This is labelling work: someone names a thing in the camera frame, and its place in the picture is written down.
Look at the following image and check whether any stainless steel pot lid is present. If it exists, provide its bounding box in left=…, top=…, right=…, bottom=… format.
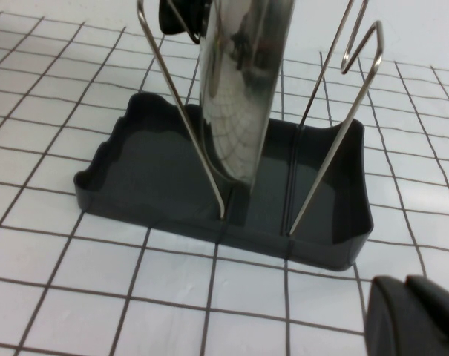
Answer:
left=157, top=0, right=295, bottom=186

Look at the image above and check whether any grey lid rack with wires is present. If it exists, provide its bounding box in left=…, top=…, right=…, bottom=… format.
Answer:
left=72, top=0, right=385, bottom=274

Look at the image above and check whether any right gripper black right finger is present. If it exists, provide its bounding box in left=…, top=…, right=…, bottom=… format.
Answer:
left=374, top=274, right=449, bottom=356

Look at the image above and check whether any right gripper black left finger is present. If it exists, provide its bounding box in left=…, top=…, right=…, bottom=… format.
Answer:
left=367, top=276, right=410, bottom=356

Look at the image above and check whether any white grid-patterned tablecloth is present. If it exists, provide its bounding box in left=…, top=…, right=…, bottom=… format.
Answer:
left=0, top=9, right=449, bottom=356

